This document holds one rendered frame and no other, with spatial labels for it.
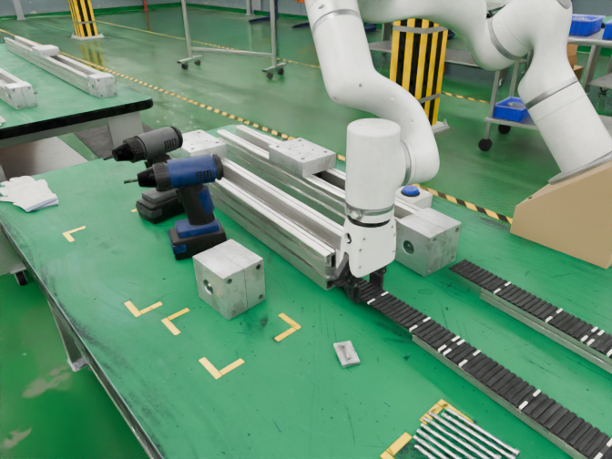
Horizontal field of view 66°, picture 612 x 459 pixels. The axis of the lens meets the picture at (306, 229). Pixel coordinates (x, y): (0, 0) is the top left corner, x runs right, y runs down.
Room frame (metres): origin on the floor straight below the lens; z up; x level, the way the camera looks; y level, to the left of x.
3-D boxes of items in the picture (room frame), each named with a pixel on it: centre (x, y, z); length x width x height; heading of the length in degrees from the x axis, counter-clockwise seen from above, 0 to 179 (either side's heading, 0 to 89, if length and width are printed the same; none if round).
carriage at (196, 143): (1.31, 0.31, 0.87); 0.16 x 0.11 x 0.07; 36
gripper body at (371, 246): (0.72, -0.11, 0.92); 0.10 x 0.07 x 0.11; 127
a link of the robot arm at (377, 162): (0.73, -0.11, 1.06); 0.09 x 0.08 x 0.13; 105
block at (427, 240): (0.87, -0.27, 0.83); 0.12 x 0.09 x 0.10; 126
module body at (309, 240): (1.10, 0.16, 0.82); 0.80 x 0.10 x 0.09; 36
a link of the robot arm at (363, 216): (0.72, -0.11, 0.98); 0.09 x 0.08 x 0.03; 127
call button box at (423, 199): (1.06, -0.26, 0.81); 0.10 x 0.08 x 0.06; 126
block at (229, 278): (0.75, 0.14, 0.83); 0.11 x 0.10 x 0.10; 133
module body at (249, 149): (1.22, 0.01, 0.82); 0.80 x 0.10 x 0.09; 36
